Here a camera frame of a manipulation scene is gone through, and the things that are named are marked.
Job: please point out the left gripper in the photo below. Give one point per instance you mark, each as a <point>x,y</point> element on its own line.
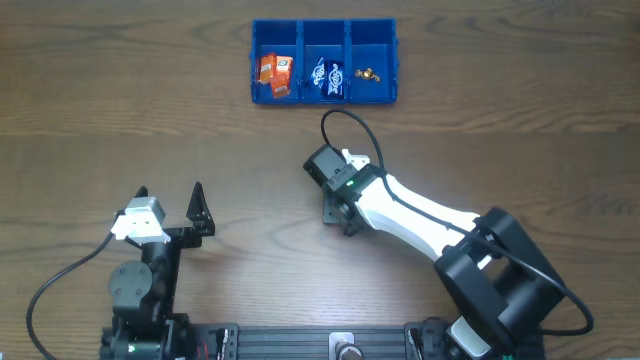
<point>185,238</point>

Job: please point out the orange candy box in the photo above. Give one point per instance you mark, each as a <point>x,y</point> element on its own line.
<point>266,67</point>
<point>280,87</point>
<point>284,64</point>

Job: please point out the blue candy pack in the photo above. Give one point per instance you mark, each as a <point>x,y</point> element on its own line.
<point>334,79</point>
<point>317,72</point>

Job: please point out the gold candy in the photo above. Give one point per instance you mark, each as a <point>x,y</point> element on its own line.
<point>367,74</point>

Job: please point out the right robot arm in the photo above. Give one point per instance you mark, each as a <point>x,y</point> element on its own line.
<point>410,215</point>

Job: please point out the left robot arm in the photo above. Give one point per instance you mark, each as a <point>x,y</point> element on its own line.
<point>131,286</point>

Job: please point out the blue tray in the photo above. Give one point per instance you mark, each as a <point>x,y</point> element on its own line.
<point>325,35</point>

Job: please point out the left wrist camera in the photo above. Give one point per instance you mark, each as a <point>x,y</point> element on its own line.
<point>140,220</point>

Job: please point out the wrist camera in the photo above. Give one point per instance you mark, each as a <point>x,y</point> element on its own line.
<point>356,160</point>
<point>140,220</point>

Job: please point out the mounting rail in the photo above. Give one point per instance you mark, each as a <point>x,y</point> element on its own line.
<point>290,342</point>

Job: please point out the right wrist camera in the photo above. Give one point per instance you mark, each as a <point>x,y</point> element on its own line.
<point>356,160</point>

